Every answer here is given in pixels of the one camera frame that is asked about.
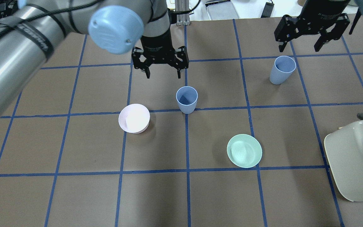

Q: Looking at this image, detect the aluminium frame post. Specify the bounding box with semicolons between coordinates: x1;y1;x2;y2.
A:
175;0;191;26

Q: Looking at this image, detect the green bowl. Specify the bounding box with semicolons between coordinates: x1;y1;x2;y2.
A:
227;134;263;168

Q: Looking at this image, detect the cream toaster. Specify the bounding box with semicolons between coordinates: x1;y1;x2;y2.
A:
324;120;363;202

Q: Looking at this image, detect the blue cup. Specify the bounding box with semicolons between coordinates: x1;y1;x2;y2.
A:
269;55;297;85
176;86;198;114

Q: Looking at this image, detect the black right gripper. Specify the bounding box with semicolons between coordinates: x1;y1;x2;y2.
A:
274;0;350;53

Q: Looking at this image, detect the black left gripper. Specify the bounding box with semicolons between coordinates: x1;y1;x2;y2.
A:
131;30;190;79

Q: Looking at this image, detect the black power adapter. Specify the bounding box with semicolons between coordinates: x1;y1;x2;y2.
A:
261;1;274;18

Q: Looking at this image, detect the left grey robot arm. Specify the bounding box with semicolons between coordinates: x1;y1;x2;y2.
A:
0;0;189;117

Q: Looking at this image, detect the pink bowl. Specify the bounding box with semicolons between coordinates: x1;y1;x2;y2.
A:
118;103;150;134

